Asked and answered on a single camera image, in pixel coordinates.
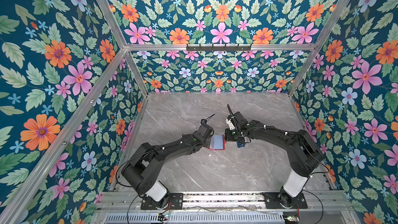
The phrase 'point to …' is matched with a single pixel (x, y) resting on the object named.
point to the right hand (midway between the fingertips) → (224, 136)
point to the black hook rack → (219, 48)
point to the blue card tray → (240, 145)
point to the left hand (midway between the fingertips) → (208, 135)
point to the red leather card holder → (217, 142)
